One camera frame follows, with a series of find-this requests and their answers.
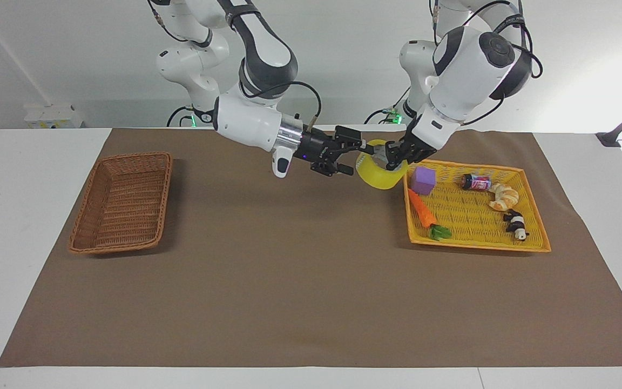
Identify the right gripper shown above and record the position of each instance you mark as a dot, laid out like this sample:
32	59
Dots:
316	146

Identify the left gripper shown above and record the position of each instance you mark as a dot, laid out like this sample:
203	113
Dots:
420	147

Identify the yellow tape roll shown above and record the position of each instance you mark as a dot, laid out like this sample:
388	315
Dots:
377	176

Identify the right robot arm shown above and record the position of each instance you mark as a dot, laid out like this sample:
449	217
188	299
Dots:
259	48

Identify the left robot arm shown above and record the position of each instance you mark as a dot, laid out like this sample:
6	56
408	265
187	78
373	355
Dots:
467	70

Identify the yellow plastic basket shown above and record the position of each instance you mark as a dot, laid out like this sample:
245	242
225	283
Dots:
467	216

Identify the brown wicker basket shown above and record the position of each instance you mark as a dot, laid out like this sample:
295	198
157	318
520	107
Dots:
122	202

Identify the purple cube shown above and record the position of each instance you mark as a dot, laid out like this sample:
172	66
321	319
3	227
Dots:
423	181

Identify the orange toy carrot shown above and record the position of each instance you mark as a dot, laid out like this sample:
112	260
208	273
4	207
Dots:
421	210

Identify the small dark can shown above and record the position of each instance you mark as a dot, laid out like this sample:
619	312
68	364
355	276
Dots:
477	182

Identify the toy croissant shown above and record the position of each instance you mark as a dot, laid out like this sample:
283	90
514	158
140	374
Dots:
504	197

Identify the black and white panda toy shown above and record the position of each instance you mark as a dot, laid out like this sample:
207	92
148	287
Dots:
515	222

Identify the white box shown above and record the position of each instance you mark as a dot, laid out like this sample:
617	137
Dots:
52	116

